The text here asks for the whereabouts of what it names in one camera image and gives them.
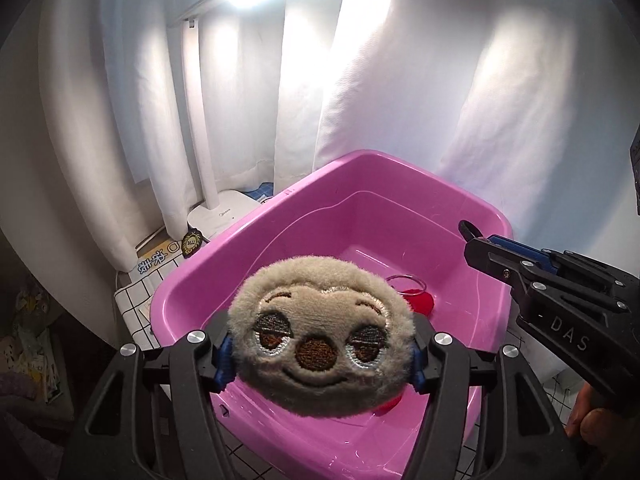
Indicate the silver bangle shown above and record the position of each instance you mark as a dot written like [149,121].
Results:
[405,275]

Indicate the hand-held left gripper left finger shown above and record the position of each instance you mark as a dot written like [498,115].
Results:
[225,362]

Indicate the grey sloth face plush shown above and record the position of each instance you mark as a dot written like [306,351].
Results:
[320,310]

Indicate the blue packet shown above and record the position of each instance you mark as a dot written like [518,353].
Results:
[260,192]

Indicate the white desk lamp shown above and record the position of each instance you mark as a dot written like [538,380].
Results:
[220,220]

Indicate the pink plastic tub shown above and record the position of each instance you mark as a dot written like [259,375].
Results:
[360,230]

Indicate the yellow printed box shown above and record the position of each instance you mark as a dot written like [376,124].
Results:
[155,260]

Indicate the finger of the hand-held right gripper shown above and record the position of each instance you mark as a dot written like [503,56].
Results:
[495,260]
[525,255]

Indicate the white curtain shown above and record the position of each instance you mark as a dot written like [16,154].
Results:
[400,110]

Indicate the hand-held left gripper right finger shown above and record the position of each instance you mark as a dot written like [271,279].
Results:
[419,367]

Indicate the black checked white tablecloth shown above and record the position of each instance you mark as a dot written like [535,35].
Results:
[132,305]

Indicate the person's right hand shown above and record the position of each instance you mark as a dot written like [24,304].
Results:
[600,430]

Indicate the pile of printed papers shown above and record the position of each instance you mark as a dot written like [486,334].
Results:
[30,340]

